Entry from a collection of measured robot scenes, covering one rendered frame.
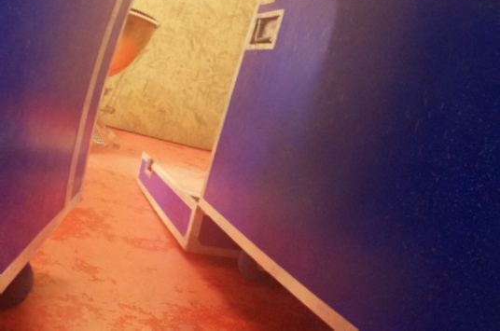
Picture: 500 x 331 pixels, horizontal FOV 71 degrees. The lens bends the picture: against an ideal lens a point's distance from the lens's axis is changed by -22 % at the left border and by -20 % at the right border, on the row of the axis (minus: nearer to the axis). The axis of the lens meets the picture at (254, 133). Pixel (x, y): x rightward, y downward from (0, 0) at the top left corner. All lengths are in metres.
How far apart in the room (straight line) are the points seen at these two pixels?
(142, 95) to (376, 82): 3.03
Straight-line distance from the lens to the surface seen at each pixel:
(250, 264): 1.12
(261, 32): 1.10
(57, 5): 0.44
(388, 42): 0.66
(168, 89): 3.63
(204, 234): 1.19
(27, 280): 0.71
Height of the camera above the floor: 0.43
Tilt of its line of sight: 3 degrees down
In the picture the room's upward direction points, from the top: 16 degrees clockwise
